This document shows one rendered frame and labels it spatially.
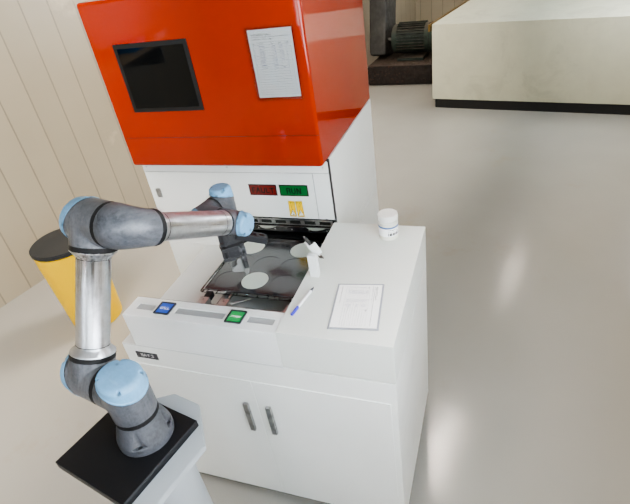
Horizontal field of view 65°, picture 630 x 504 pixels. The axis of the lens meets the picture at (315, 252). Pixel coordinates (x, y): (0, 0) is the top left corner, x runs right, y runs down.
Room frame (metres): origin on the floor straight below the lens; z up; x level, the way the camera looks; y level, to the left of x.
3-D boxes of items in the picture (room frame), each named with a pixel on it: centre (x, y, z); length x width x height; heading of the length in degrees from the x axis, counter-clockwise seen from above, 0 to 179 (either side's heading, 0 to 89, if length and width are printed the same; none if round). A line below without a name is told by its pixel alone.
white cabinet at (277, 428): (1.43, 0.16, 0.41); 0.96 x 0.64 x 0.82; 67
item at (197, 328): (1.25, 0.39, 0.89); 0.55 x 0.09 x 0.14; 67
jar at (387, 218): (1.51, -0.27, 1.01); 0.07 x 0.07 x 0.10
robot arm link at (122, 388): (0.92, 0.54, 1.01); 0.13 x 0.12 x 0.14; 54
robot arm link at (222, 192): (1.50, 0.28, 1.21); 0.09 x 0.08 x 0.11; 144
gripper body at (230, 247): (1.50, 0.28, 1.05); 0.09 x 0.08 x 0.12; 103
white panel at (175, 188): (1.84, 0.27, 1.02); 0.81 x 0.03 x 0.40; 67
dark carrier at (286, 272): (1.56, 0.19, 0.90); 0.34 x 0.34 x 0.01; 67
